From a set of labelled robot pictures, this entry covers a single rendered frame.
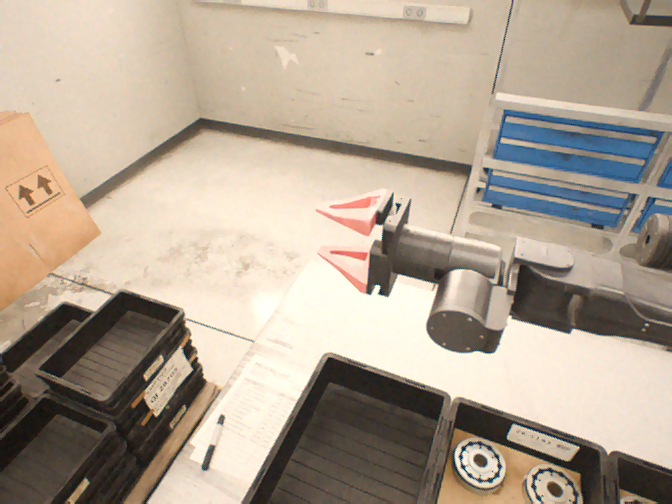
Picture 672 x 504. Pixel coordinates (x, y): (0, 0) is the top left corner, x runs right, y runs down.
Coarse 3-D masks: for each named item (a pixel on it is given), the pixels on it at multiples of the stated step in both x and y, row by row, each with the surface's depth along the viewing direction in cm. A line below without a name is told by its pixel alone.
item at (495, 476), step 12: (468, 444) 93; (480, 444) 93; (456, 456) 91; (492, 456) 91; (456, 468) 89; (468, 468) 89; (492, 468) 89; (504, 468) 89; (468, 480) 87; (480, 480) 87; (492, 480) 87
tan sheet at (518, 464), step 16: (464, 432) 98; (496, 448) 95; (448, 464) 93; (480, 464) 93; (512, 464) 93; (528, 464) 93; (448, 480) 90; (512, 480) 90; (576, 480) 90; (448, 496) 88; (464, 496) 88; (480, 496) 88; (496, 496) 88; (512, 496) 88
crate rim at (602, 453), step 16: (464, 400) 93; (448, 416) 90; (512, 416) 90; (448, 432) 89; (544, 432) 88; (560, 432) 88; (592, 448) 85; (608, 464) 83; (432, 480) 81; (608, 480) 81; (432, 496) 79; (608, 496) 79
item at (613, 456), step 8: (608, 456) 84; (616, 456) 84; (624, 456) 84; (632, 456) 84; (616, 464) 83; (640, 464) 83; (648, 464) 83; (656, 464) 83; (616, 472) 82; (656, 472) 82; (664, 472) 82; (616, 480) 81; (616, 488) 80
